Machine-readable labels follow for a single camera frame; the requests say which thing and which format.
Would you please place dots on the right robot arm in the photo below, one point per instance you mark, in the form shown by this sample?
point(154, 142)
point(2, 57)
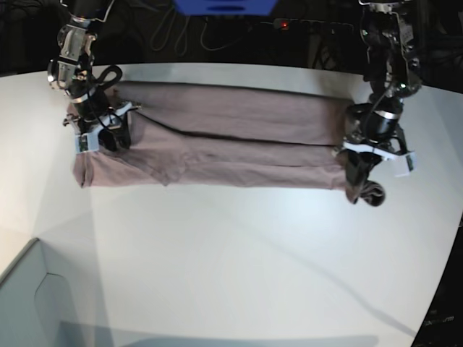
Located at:
point(72, 71)

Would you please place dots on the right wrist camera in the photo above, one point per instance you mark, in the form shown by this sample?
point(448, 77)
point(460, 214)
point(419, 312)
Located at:
point(86, 142)

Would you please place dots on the blue plastic box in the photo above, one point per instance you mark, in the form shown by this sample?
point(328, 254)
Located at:
point(225, 7)

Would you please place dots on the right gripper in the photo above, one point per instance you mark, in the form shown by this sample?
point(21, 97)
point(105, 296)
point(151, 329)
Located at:
point(112, 127)

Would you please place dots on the white power strip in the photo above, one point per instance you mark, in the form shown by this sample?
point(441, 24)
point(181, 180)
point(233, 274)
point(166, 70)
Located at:
point(317, 26)

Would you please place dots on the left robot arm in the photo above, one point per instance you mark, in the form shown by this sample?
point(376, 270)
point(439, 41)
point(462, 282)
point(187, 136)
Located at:
point(373, 133)

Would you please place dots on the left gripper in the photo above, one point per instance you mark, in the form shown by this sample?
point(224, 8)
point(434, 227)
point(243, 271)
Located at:
point(363, 154)

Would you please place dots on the mauve t-shirt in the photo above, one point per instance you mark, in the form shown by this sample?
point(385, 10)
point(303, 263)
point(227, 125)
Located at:
point(231, 136)

